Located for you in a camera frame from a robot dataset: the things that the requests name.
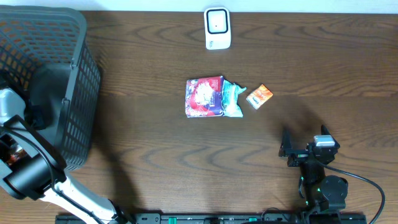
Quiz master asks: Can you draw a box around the teal white snack packet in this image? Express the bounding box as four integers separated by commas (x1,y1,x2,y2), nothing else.
221,80,246,118

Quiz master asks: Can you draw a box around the grey plastic mesh basket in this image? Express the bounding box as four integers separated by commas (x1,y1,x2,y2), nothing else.
1,5,101,170

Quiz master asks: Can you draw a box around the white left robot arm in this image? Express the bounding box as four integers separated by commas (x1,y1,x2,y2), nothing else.
1,87,135,223

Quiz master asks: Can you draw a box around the small orange carton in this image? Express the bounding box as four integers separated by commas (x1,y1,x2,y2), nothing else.
246,84,273,110

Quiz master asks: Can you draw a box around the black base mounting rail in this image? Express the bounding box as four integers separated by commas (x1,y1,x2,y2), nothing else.
55,212,368,224

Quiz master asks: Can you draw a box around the red blue noodle packet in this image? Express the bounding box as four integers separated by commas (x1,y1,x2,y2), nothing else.
185,76,224,118

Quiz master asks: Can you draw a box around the red Top chocolate bar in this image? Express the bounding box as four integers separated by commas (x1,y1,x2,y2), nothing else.
4,146,27,166

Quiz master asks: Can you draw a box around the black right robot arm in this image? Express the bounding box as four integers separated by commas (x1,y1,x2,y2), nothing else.
279,126,348,213

